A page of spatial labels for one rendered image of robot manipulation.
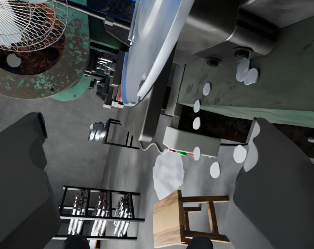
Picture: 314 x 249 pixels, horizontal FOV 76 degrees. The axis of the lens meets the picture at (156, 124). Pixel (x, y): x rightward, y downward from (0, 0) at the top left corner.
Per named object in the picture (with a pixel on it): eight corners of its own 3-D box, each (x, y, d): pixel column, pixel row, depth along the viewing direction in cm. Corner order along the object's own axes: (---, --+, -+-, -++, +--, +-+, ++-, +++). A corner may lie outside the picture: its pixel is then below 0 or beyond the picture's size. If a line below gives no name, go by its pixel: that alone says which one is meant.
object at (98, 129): (139, 149, 313) (87, 141, 288) (133, 148, 355) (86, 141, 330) (144, 125, 319) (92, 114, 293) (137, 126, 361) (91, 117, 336)
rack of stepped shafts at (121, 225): (146, 218, 227) (55, 213, 197) (135, 243, 245) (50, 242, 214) (141, 190, 265) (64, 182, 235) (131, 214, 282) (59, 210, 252)
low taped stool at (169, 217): (202, 248, 126) (153, 247, 116) (197, 207, 140) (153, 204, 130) (240, 243, 100) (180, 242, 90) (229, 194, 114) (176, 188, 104)
